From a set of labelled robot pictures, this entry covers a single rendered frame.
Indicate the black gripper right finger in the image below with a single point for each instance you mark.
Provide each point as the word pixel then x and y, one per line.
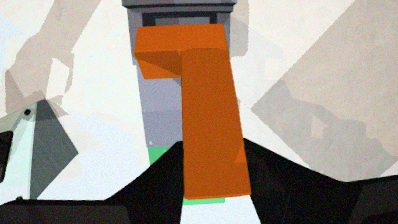
pixel 284 192

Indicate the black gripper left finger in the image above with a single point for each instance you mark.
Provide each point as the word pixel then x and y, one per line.
pixel 154 197

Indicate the orange l-shaped part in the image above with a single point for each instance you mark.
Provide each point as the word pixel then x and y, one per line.
pixel 214 163

